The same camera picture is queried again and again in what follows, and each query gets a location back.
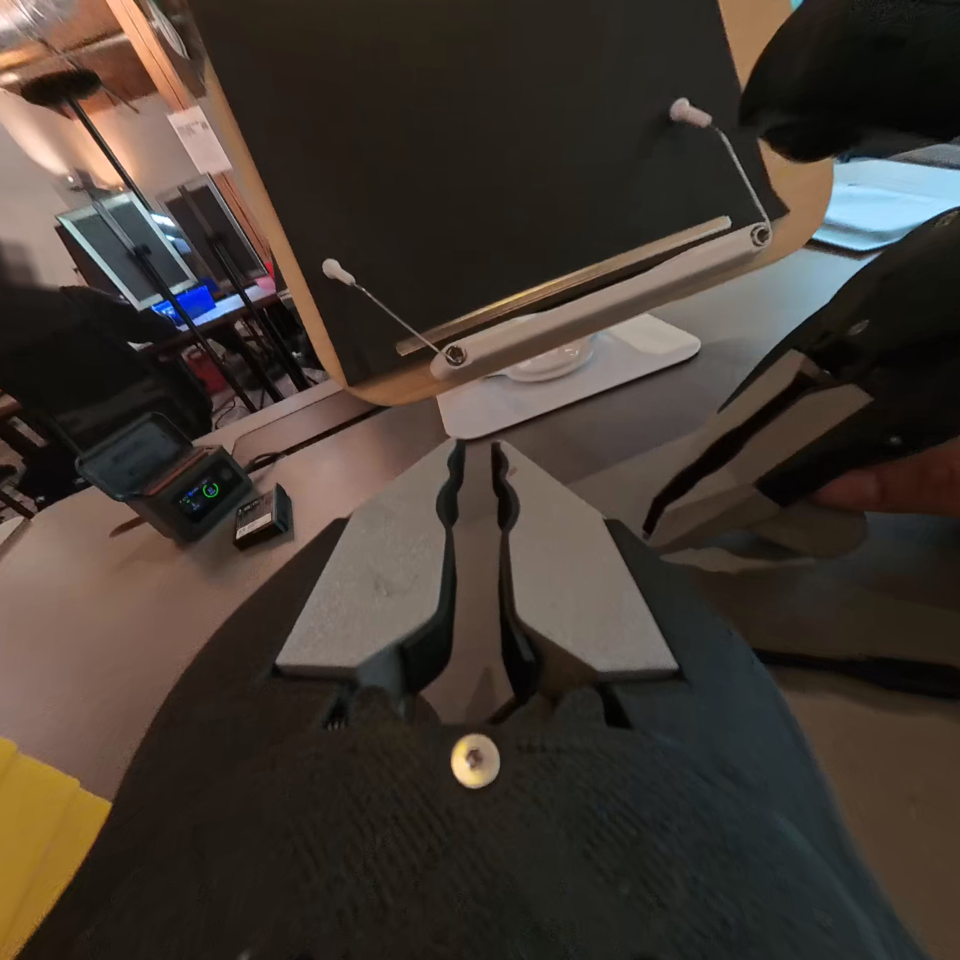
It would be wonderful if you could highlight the white wall notice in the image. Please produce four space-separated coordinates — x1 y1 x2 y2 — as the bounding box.
168 105 230 172

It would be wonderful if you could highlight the dark cloth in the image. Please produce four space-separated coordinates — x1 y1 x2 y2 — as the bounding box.
737 0 960 162

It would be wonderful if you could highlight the grey framed screen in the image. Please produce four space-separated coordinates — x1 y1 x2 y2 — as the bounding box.
56 191 200 312

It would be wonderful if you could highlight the dark green battery charger case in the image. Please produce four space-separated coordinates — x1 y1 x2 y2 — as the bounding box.
75 411 254 543

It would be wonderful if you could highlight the yellow plastic bin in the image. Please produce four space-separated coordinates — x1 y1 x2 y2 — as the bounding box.
0 738 114 960

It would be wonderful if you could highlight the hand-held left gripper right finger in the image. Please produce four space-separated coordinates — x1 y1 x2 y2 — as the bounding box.
489 439 682 702

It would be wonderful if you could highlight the person's right hand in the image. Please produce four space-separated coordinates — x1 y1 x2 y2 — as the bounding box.
813 444 960 526

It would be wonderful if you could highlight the white paper sheet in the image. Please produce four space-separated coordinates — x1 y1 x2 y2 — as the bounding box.
810 146 960 252

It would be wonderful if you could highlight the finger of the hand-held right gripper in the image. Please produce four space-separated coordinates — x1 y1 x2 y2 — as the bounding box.
646 483 871 575
642 348 876 540

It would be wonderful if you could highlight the blue storage bin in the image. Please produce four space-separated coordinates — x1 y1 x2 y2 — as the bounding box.
150 281 219 320

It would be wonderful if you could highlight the black camera battery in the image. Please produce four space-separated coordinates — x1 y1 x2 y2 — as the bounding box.
232 483 295 551

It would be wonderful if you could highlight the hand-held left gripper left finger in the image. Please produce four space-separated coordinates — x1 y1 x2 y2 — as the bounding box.
274 439 468 721

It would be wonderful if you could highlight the black floor lamp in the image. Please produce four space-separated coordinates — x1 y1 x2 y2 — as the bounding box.
21 67 260 414

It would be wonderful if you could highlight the black office chair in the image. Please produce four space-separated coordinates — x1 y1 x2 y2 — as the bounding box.
0 285 213 519

